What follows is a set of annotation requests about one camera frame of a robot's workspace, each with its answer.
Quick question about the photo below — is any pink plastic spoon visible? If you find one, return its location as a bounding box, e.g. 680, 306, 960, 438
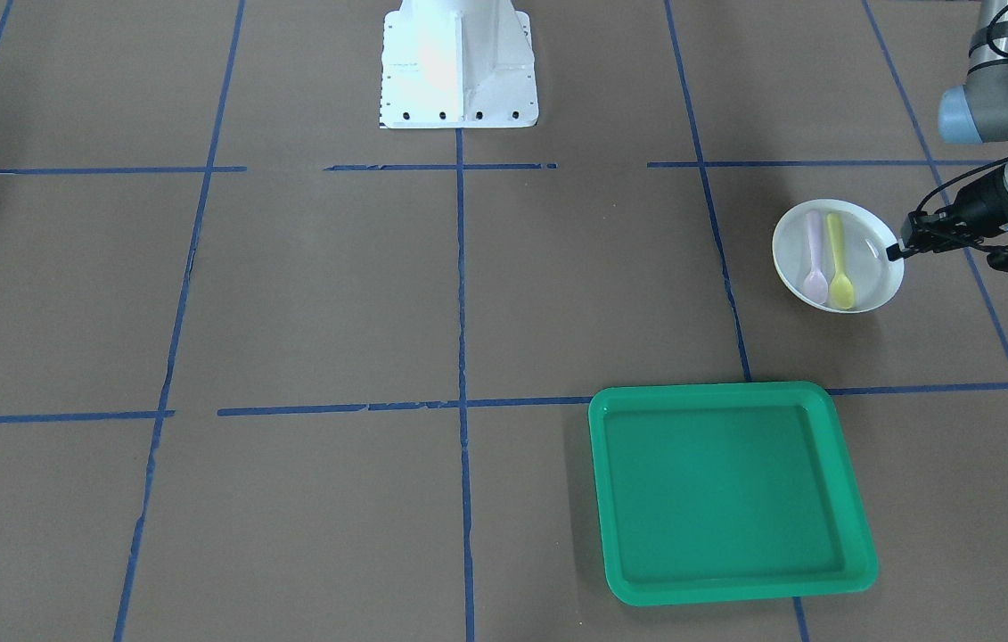
801, 209, 829, 306

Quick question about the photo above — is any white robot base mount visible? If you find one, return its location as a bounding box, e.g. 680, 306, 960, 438
379, 1, 540, 129

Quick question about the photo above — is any white round plate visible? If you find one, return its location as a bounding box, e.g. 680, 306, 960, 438
771, 199, 906, 316

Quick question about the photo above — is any green plastic tray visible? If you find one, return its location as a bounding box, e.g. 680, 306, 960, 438
588, 381, 879, 608

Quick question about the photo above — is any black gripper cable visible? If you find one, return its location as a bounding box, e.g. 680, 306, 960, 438
909, 143, 1008, 246

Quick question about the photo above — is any yellow plastic spoon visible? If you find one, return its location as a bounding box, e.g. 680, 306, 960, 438
825, 211, 856, 310

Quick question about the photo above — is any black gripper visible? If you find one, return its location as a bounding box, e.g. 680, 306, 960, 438
886, 177, 1008, 261

